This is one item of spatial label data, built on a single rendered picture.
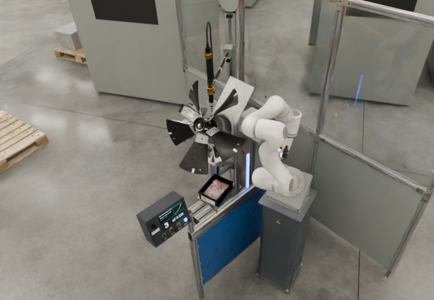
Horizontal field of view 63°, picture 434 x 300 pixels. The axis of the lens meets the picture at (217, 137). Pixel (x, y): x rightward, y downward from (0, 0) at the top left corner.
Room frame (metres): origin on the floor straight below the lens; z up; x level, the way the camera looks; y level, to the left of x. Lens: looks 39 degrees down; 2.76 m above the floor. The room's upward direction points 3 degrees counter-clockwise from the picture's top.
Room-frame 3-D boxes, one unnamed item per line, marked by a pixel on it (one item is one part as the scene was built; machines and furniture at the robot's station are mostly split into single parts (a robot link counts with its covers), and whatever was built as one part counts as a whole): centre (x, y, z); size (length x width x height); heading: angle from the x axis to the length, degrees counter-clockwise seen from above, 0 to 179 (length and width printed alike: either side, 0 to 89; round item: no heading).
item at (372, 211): (2.47, -0.53, 0.50); 2.59 x 0.03 x 0.91; 40
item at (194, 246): (1.39, 0.20, 0.39); 0.04 x 0.04 x 0.78; 40
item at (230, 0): (2.71, -0.16, 1.88); 0.16 x 0.07 x 0.16; 75
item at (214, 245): (1.67, -0.13, 0.45); 0.82 x 0.02 x 0.66; 130
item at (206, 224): (1.67, -0.13, 0.82); 0.90 x 0.04 x 0.08; 130
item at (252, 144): (2.45, -0.32, 0.42); 0.04 x 0.04 x 0.83; 40
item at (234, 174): (2.33, -0.14, 0.58); 0.09 x 0.05 x 1.15; 40
